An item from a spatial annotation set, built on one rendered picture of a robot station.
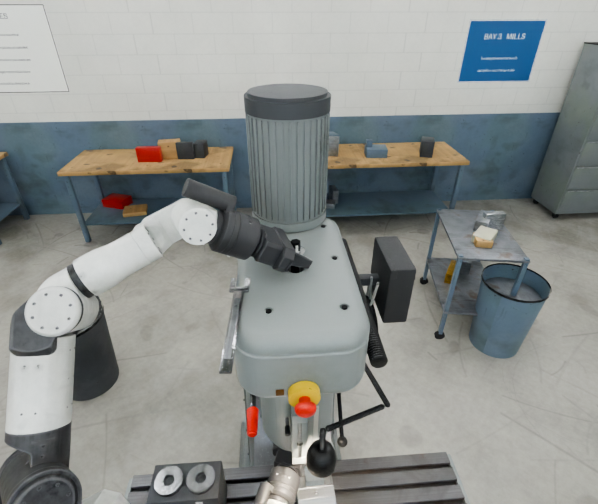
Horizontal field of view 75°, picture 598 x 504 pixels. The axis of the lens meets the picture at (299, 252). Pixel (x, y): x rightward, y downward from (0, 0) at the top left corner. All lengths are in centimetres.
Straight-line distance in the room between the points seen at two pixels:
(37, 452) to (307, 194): 70
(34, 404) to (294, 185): 64
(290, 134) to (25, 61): 486
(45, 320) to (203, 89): 446
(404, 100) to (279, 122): 444
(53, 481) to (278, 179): 68
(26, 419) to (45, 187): 536
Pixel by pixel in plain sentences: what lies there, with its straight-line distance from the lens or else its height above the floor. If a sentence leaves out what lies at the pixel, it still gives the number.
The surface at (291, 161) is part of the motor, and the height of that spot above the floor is 208.
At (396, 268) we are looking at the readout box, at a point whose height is 173.
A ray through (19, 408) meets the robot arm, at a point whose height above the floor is 186.
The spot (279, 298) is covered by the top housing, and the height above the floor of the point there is 189.
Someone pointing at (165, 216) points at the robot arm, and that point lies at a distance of 77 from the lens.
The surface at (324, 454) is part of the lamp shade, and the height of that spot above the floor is 151.
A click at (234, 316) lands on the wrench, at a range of 72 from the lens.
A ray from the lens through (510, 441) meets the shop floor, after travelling 310.
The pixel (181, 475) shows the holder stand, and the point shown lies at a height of 110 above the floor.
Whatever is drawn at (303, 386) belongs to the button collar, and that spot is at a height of 179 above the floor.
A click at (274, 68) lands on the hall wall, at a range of 493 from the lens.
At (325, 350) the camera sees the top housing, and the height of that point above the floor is 186.
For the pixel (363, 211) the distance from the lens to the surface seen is 484.
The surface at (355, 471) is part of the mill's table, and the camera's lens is 169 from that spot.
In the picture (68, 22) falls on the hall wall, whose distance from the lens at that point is 531.
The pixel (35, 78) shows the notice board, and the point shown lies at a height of 167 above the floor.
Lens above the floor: 238
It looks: 33 degrees down
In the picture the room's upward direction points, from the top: straight up
